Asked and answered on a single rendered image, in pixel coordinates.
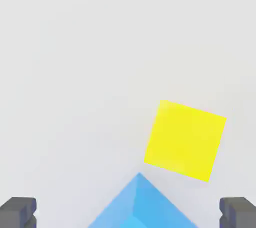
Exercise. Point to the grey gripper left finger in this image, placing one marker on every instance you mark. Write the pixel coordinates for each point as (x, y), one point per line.
(14, 212)

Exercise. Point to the small yellow cube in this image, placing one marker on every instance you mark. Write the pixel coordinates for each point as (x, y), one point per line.
(185, 141)

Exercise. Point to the small blue cube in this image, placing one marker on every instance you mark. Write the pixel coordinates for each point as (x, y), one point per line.
(140, 206)

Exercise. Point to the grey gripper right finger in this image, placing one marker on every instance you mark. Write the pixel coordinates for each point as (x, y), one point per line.
(240, 213)

